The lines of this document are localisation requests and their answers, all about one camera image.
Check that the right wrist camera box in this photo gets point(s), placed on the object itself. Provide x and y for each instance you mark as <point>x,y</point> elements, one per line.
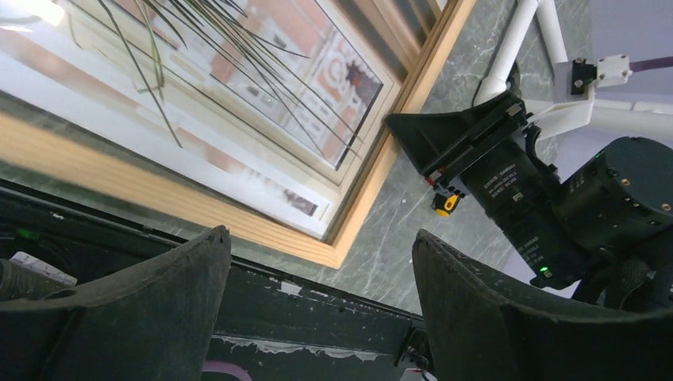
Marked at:
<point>573,93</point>

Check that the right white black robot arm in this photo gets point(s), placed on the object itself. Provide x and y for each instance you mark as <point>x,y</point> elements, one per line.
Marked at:
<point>607,229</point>

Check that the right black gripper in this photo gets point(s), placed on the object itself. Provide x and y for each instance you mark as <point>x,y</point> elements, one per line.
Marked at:
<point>488,152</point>

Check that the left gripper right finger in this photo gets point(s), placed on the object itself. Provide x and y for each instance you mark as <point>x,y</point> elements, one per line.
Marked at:
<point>485,325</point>

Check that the printed plant photo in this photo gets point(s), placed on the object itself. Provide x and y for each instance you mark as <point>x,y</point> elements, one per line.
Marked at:
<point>274,104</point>

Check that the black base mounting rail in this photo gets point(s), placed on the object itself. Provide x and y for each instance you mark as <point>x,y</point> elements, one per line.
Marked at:
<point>270,325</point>

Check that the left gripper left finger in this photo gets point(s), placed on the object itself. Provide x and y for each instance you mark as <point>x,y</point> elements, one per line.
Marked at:
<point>151,321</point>

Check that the yellow black screwdriver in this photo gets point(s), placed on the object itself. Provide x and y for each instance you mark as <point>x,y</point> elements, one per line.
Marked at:
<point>444,206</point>

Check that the wooden picture frame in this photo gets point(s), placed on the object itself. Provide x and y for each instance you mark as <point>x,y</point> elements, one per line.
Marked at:
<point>410,38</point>

